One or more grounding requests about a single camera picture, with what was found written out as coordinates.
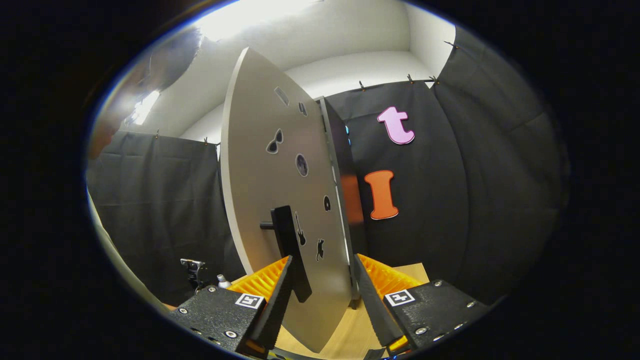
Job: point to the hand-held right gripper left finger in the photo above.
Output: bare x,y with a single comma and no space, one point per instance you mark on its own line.
277,305

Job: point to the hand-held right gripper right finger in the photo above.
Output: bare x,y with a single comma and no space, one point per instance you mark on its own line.
372,300

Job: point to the beige cabinet door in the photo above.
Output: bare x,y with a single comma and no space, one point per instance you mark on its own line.
255,175

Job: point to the dark grey cabinet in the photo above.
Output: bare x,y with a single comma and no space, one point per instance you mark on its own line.
345,165

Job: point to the black backdrop cloth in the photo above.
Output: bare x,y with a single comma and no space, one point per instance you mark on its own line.
475,175

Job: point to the small ceiling light panel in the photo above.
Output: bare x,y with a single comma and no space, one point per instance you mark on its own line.
144,107

